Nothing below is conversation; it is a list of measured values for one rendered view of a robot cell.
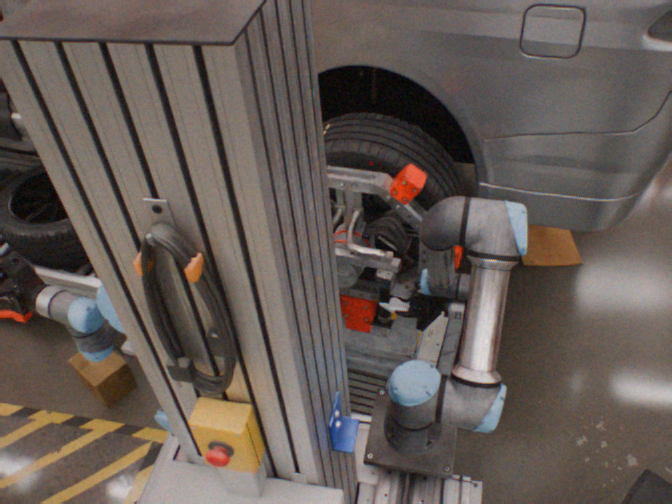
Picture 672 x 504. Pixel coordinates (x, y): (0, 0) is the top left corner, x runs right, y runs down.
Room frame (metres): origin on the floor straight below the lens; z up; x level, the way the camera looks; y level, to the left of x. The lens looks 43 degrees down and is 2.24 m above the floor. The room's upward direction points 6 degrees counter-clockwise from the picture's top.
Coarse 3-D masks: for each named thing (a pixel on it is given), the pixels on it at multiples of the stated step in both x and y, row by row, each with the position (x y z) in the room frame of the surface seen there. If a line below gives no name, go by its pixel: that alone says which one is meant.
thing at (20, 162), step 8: (0, 152) 3.18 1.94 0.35; (8, 152) 3.10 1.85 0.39; (16, 152) 3.10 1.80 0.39; (24, 152) 3.09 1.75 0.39; (32, 152) 3.08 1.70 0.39; (0, 160) 3.15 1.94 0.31; (8, 160) 3.13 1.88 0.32; (16, 160) 3.10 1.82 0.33; (24, 160) 3.09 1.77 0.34; (32, 160) 3.09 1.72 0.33; (40, 160) 3.07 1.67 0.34; (16, 168) 3.11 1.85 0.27; (24, 168) 3.09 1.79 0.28; (32, 168) 3.06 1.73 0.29
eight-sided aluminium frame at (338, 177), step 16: (336, 176) 1.54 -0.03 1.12; (352, 176) 1.55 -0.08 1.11; (368, 176) 1.54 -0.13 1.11; (384, 176) 1.52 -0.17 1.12; (368, 192) 1.50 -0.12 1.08; (384, 192) 1.47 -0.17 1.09; (400, 208) 1.46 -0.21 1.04; (416, 208) 1.48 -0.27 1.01; (416, 224) 1.44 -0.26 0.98; (416, 272) 1.47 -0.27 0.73; (352, 288) 1.53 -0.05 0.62; (368, 288) 1.55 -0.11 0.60
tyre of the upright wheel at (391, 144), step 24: (336, 120) 1.82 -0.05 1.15; (360, 120) 1.77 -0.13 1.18; (384, 120) 1.75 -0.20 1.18; (336, 144) 1.64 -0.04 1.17; (360, 144) 1.62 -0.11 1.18; (384, 144) 1.62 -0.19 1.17; (408, 144) 1.64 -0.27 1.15; (432, 144) 1.69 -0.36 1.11; (360, 168) 1.59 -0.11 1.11; (384, 168) 1.56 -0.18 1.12; (432, 168) 1.58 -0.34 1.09; (456, 168) 1.68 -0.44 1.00; (432, 192) 1.50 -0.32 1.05; (456, 192) 1.60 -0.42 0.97
